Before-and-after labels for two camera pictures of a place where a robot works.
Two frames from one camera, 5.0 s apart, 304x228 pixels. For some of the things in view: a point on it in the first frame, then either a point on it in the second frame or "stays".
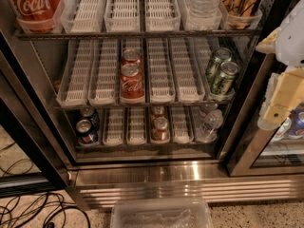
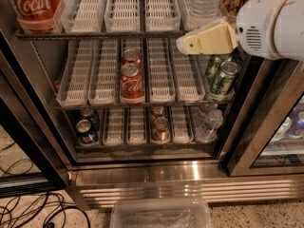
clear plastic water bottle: (205, 9) stays
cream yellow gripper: (294, 37) → (256, 24)
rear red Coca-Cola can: (131, 56) stays
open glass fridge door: (31, 164) stays
